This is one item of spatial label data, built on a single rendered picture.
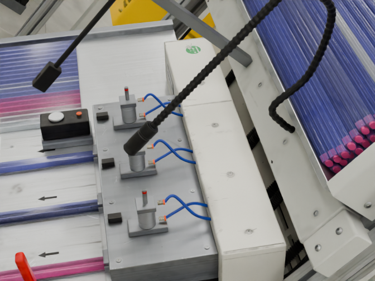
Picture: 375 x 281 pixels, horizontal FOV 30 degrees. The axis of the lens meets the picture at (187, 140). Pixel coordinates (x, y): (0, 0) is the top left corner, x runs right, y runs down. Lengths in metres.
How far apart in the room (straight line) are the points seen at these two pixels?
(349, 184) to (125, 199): 0.32
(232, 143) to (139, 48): 0.42
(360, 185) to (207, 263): 0.23
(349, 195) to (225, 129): 0.30
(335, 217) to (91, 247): 0.34
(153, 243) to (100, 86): 0.45
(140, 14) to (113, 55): 2.88
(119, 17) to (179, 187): 3.30
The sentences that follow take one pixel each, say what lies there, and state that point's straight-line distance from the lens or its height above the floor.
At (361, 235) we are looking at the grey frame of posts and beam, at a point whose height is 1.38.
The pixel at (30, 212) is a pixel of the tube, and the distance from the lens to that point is 1.02.
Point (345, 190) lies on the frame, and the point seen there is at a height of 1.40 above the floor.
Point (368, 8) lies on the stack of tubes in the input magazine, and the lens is 0.91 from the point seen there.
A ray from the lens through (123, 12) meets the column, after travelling 4.20.
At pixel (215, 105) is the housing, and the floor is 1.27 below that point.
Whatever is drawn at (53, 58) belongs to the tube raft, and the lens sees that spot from 1.33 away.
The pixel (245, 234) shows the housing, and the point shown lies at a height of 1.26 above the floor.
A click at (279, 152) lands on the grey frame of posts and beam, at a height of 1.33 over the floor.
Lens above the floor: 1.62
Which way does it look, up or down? 23 degrees down
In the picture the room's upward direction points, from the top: 46 degrees clockwise
